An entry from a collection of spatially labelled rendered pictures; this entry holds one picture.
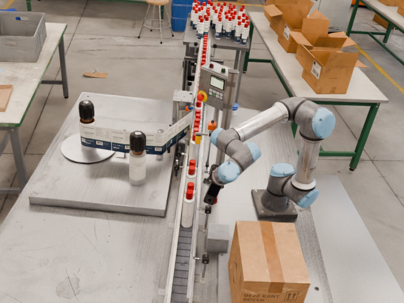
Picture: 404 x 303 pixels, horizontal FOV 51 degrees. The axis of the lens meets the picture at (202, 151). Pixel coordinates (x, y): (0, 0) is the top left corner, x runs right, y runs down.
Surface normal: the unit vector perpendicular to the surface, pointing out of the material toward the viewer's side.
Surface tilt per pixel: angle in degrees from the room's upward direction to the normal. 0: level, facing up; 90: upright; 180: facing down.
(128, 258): 0
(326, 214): 0
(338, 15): 90
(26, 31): 90
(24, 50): 90
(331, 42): 118
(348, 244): 0
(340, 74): 91
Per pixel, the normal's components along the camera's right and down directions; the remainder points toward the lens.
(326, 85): 0.22, 0.57
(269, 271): 0.09, -0.82
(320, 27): 0.11, 0.32
